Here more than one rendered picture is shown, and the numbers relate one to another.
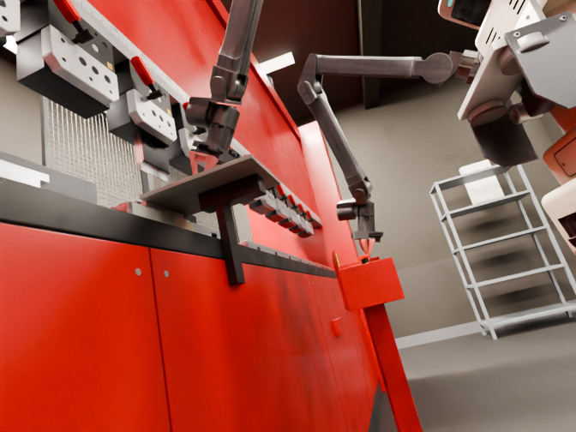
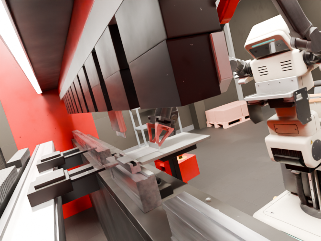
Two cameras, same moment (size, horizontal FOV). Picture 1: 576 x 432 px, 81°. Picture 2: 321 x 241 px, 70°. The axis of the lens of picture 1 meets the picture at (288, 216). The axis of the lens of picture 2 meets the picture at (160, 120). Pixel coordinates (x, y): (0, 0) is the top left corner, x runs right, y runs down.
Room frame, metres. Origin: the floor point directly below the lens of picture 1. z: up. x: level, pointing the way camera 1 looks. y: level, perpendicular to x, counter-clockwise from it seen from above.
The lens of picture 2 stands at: (0.08, 0.64, 1.20)
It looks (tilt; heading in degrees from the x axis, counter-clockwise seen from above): 8 degrees down; 322
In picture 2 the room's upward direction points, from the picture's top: 14 degrees counter-clockwise
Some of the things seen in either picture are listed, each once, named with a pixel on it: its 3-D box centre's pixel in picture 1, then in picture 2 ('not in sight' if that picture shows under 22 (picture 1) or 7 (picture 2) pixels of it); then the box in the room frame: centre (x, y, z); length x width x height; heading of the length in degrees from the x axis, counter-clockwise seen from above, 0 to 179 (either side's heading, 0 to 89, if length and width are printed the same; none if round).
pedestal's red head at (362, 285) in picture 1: (364, 276); (175, 162); (1.10, -0.19, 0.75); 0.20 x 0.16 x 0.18; 177
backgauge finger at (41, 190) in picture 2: not in sight; (76, 174); (0.80, 0.45, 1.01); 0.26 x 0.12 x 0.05; 76
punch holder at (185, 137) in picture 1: (187, 141); (97, 89); (0.92, 0.25, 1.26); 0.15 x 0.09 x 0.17; 166
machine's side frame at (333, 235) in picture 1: (307, 255); (53, 119); (3.00, -0.09, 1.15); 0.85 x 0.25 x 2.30; 76
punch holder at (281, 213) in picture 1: (273, 203); (76, 100); (1.70, 0.05, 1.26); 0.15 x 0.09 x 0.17; 166
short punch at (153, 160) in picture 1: (153, 159); (117, 122); (0.75, 0.29, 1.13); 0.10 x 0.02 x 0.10; 166
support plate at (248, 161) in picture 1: (214, 189); (166, 146); (0.71, 0.15, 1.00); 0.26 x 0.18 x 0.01; 76
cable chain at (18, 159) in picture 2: not in sight; (20, 157); (1.59, 0.49, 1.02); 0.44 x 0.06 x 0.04; 166
